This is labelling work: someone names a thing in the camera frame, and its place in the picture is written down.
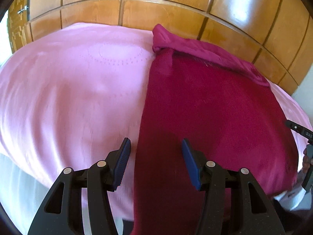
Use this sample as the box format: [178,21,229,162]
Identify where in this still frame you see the pink bed blanket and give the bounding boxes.
[0,23,310,228]

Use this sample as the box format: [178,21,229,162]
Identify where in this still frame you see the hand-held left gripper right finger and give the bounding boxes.
[181,138,286,235]

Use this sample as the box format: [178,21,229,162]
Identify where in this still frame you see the person's right hand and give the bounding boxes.
[302,150,311,175]

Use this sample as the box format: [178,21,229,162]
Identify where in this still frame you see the white cloth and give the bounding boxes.
[273,185,307,211]

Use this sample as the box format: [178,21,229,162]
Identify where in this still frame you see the white bed sheet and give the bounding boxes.
[0,149,52,230]

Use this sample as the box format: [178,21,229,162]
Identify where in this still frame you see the carved wooden door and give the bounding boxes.
[7,0,32,53]

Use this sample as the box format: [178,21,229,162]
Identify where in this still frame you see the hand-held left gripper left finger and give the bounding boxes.
[27,137,132,235]

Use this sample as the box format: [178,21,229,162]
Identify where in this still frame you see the dark red fleece garment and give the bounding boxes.
[130,24,299,235]

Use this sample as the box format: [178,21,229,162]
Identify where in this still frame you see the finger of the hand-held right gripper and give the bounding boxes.
[286,120,302,136]

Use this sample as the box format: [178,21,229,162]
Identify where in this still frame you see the wooden wardrobe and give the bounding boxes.
[24,0,313,96]

